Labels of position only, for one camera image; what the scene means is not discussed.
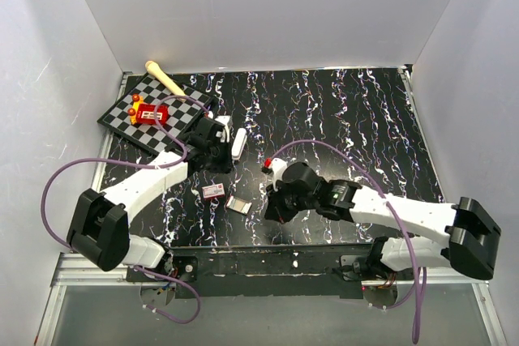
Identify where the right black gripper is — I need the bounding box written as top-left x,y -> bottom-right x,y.
264,179 -> 317,224

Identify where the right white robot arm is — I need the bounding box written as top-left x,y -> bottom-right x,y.
262,158 -> 501,280

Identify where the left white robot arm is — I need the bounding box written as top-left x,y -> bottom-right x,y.
66,116 -> 233,281

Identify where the red white staple box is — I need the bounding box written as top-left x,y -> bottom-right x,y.
202,183 -> 225,199

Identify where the black white chessboard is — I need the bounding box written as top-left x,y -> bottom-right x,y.
97,74 -> 216,156

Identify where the open staple box tray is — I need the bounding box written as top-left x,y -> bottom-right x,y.
225,195 -> 252,216

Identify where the red yellow toy bus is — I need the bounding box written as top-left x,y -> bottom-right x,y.
127,94 -> 169,125

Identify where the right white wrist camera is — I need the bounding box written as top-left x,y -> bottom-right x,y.
261,158 -> 288,191

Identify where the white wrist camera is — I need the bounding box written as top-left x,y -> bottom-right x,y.
261,158 -> 288,191
215,115 -> 232,143

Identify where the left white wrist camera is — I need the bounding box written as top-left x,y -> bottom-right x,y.
215,115 -> 232,143

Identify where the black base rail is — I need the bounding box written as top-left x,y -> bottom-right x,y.
152,244 -> 371,299

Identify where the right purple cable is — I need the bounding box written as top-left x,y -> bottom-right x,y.
267,139 -> 427,345

